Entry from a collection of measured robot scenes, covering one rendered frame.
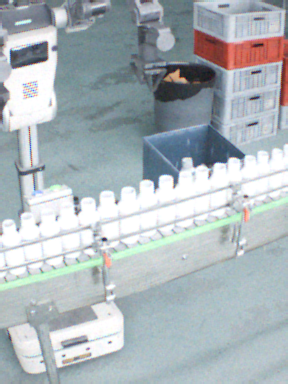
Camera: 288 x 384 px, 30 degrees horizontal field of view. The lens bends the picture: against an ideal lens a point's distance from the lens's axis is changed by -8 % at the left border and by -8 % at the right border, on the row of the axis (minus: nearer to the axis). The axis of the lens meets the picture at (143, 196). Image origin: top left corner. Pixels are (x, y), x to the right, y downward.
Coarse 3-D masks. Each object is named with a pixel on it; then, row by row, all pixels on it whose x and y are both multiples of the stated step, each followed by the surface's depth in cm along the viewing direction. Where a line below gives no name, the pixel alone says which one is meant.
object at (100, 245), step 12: (240, 204) 167; (96, 228) 153; (240, 228) 172; (96, 240) 154; (240, 240) 175; (96, 252) 157; (108, 252) 149; (240, 252) 178; (108, 264) 152; (108, 276) 156; (108, 288) 158; (108, 300) 161
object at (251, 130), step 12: (216, 120) 403; (252, 120) 410; (264, 120) 419; (276, 120) 426; (228, 132) 402; (240, 132) 410; (252, 132) 418; (264, 132) 425; (276, 132) 433; (240, 144) 415
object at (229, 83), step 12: (204, 60) 388; (216, 72) 383; (228, 72) 371; (240, 72) 379; (252, 72) 429; (264, 72) 393; (276, 72) 401; (216, 84) 388; (228, 84) 377; (240, 84) 384; (252, 84) 392; (264, 84) 399; (276, 84) 407; (228, 96) 383
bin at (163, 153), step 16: (192, 128) 236; (208, 128) 239; (144, 144) 228; (160, 144) 233; (176, 144) 236; (192, 144) 240; (208, 144) 243; (224, 144) 231; (144, 160) 232; (160, 160) 218; (176, 160) 241; (192, 160) 245; (208, 160) 247; (224, 160) 234; (240, 160) 214; (144, 176) 236; (160, 176) 222; (176, 176) 209; (192, 176) 207
